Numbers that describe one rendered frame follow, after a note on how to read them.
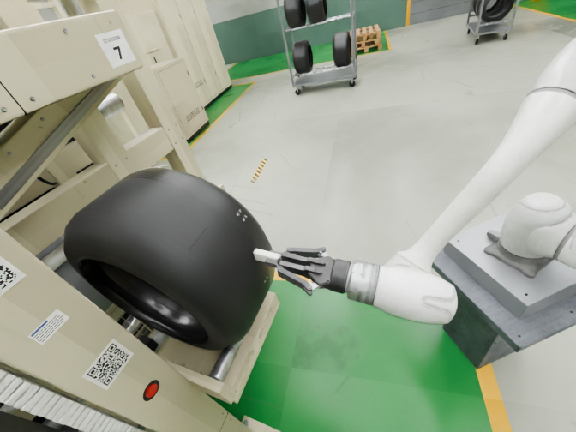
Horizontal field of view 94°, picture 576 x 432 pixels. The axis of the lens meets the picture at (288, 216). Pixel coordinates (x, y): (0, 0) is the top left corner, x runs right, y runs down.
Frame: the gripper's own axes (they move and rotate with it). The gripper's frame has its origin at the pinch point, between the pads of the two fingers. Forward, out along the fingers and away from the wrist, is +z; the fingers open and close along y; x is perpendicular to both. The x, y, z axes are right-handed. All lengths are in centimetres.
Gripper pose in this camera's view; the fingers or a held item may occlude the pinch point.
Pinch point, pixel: (267, 257)
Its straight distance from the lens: 67.6
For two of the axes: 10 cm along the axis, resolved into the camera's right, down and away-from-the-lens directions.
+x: 0.8, 7.3, 6.8
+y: -3.5, 6.6, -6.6
